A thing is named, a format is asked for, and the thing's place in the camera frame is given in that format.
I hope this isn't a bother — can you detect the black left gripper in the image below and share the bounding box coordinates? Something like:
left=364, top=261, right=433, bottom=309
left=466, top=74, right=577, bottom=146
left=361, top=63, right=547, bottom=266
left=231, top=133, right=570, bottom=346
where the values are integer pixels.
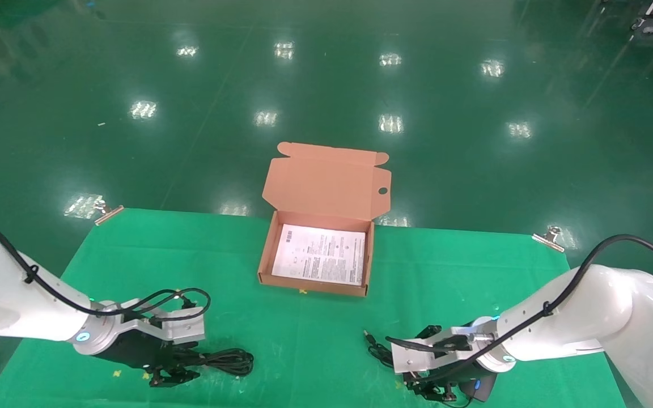
left=100, top=331, right=205, bottom=388

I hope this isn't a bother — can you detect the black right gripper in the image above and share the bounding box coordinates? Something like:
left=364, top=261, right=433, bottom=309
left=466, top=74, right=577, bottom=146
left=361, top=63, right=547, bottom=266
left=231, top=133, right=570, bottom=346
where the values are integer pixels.
left=403, top=324, right=489, bottom=403

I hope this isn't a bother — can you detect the black data cable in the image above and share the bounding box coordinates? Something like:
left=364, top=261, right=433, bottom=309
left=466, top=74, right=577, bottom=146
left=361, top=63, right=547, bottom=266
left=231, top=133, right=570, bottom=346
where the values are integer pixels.
left=188, top=348, right=255, bottom=378

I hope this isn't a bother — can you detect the black wired mouse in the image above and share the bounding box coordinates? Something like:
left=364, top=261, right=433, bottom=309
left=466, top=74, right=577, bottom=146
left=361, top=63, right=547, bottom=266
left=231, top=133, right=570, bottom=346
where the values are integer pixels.
left=363, top=331, right=498, bottom=405

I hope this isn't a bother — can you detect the open brown cardboard box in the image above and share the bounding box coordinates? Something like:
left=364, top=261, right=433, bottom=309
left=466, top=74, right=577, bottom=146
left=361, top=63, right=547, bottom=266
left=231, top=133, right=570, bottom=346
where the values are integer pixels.
left=257, top=142, right=392, bottom=298

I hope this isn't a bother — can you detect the green table cloth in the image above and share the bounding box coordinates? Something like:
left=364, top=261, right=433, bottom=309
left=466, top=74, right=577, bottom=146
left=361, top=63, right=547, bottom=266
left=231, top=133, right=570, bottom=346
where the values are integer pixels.
left=0, top=208, right=627, bottom=408

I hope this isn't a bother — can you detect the printed white paper sheet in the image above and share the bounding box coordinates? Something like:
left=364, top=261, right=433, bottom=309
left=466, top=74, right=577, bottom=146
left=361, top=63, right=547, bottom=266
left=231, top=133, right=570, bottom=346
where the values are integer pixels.
left=272, top=224, right=367, bottom=286

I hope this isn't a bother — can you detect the metal cloth clip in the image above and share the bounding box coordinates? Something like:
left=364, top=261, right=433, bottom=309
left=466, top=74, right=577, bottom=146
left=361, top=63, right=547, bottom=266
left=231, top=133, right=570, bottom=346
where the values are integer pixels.
left=532, top=227, right=565, bottom=253
left=95, top=205, right=125, bottom=226

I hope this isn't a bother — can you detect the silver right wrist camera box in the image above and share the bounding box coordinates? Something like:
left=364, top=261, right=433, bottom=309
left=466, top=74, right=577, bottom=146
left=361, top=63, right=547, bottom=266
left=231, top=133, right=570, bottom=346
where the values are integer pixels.
left=391, top=334, right=474, bottom=375

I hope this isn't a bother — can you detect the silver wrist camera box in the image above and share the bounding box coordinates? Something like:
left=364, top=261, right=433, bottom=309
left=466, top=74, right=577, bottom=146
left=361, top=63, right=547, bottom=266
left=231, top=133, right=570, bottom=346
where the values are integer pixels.
left=117, top=309, right=206, bottom=347
left=391, top=334, right=474, bottom=375

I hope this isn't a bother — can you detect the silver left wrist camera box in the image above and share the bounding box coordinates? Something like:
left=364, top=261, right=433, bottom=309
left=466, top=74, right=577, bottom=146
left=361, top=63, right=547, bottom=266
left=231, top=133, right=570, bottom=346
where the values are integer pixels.
left=117, top=309, right=206, bottom=347

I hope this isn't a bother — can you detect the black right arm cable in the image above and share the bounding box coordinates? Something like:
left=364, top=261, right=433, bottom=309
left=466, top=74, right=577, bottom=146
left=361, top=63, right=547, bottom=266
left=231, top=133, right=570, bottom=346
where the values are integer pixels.
left=386, top=235, right=653, bottom=375

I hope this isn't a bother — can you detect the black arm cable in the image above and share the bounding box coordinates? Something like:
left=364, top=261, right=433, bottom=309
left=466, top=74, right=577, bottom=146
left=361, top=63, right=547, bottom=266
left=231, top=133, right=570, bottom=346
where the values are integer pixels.
left=0, top=217, right=212, bottom=329
left=386, top=235, right=653, bottom=375

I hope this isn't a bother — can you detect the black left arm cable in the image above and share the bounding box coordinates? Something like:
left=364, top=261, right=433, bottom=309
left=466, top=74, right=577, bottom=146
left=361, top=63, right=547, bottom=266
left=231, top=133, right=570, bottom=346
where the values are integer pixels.
left=0, top=217, right=212, bottom=329

